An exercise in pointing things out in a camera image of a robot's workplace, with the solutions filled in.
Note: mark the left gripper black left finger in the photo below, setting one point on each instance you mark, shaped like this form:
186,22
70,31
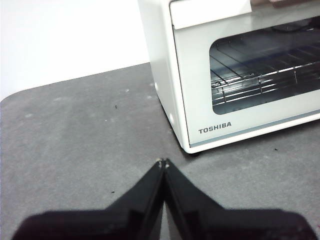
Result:
100,225

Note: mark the white Toshiba toaster oven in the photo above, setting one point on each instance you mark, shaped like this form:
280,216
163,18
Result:
160,50

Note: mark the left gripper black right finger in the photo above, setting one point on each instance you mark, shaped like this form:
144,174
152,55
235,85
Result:
225,225

